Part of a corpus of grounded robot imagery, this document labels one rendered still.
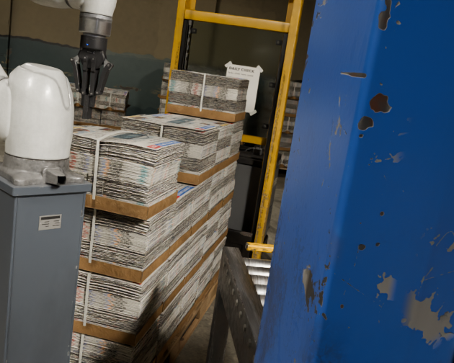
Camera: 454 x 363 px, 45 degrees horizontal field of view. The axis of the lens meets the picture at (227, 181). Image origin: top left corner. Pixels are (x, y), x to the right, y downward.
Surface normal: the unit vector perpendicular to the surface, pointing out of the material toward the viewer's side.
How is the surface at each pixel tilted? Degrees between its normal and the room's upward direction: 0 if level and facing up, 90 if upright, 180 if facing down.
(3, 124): 95
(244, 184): 90
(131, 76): 90
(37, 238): 90
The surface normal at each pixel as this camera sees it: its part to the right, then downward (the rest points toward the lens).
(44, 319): 0.70, 0.25
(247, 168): -0.22, 0.17
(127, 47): 0.12, 0.22
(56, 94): 0.73, -0.01
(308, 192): -0.98, -0.11
